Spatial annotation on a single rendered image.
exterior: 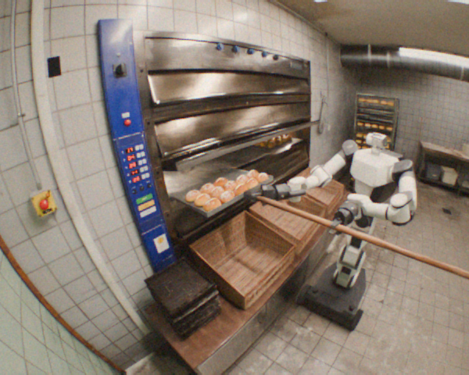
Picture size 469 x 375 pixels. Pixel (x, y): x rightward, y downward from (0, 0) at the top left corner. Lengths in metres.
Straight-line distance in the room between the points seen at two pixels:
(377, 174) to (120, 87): 1.32
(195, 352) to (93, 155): 1.09
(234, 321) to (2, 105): 1.51
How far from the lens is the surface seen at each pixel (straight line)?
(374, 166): 1.22
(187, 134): 1.17
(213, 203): 1.02
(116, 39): 1.04
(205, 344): 1.24
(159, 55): 1.14
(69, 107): 0.97
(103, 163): 1.00
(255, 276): 1.47
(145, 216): 1.11
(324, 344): 1.91
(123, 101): 0.98
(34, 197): 0.94
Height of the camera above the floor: 1.71
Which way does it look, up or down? 25 degrees down
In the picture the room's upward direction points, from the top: 4 degrees counter-clockwise
